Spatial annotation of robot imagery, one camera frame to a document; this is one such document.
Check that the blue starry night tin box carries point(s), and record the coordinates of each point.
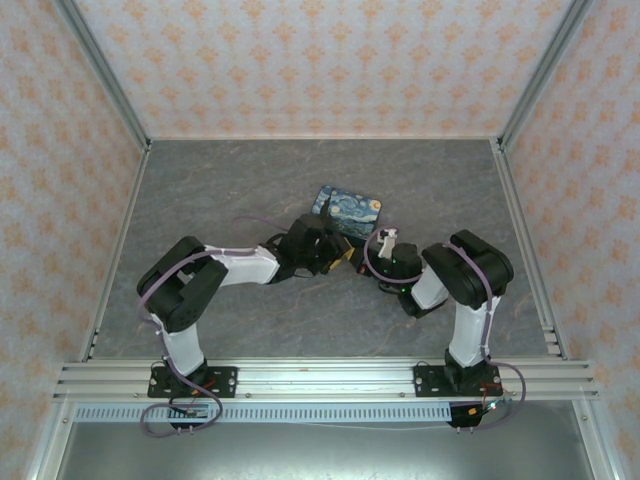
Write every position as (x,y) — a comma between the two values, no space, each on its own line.
(350,210)

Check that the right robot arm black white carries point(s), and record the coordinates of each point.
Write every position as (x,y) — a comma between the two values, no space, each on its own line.
(470,280)

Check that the small circuit board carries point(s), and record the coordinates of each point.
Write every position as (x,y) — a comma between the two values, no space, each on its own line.
(487,407)
(192,411)

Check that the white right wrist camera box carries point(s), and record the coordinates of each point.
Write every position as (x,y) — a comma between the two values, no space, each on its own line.
(387,245)

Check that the aluminium base rail beam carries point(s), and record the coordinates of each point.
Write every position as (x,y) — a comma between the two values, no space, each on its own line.
(325,380)

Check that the aluminium table side rail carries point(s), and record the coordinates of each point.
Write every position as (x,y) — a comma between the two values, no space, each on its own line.
(125,225)
(520,210)

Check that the aluminium frame post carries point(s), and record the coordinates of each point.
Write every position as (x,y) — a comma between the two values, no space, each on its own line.
(105,80)
(545,75)

